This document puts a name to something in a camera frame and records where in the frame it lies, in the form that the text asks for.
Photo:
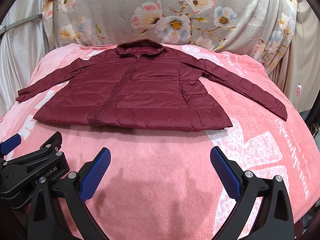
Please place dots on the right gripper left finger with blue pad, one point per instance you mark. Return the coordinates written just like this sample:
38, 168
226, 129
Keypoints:
46, 219

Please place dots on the grey floral quilt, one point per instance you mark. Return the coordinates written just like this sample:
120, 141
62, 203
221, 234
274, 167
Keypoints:
261, 29

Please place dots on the beige satin curtain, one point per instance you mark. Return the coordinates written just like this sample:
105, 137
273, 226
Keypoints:
22, 47

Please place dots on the maroon puffer jacket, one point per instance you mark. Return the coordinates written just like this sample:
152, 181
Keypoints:
144, 85

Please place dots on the pink fleece blanket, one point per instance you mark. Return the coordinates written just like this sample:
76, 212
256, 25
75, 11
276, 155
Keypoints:
161, 184

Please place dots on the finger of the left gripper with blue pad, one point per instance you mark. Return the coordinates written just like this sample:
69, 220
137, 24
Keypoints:
10, 144

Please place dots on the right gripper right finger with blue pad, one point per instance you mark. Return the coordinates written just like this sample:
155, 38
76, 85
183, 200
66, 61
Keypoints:
274, 219

